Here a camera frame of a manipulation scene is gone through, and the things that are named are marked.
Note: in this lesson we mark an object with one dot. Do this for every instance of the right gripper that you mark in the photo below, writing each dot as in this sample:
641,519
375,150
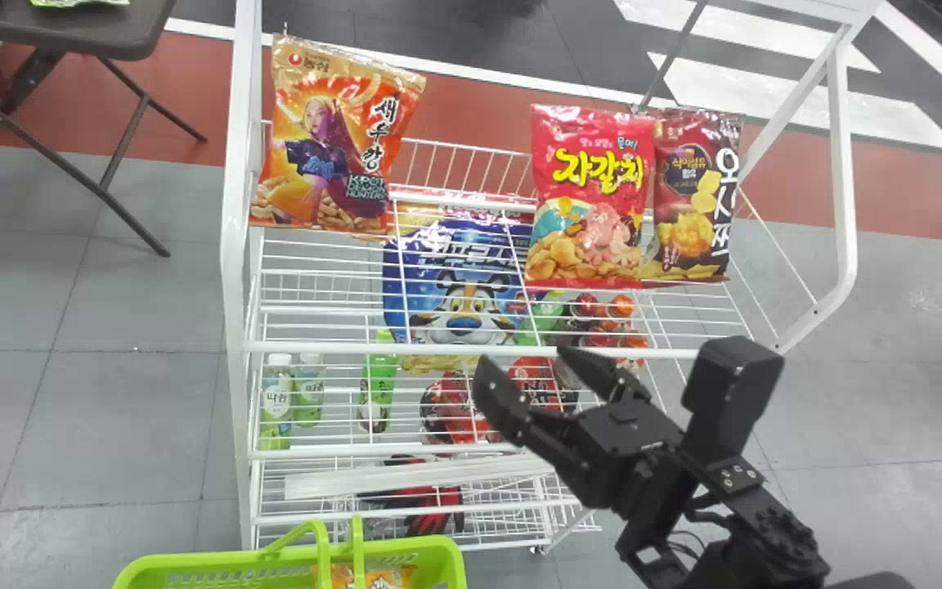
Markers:
614,454

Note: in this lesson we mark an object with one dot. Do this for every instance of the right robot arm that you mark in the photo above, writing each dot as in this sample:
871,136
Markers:
773,540

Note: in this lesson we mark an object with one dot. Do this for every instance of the green basket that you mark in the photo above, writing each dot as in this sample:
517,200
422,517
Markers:
430,564

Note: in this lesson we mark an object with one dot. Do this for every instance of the red noodle cup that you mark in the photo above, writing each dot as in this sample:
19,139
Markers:
540,384
455,409

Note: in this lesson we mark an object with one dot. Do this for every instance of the blue cereal bag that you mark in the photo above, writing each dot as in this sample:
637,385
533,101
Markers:
455,286

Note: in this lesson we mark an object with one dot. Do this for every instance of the red and black packet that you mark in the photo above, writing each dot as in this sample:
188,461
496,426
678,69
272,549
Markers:
430,499

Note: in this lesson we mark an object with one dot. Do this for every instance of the dark red snack packet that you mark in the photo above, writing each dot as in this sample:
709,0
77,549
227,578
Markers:
696,204

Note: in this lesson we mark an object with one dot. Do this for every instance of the pale green bottle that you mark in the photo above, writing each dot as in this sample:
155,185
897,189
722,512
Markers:
275,405
309,393

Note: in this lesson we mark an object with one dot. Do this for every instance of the orange snack packet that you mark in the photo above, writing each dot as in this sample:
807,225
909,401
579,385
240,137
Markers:
332,139

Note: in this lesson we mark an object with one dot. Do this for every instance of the dark side table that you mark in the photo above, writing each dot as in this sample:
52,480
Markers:
70,29

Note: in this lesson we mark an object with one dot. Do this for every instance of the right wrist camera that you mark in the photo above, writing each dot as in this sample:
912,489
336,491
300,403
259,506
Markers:
728,384

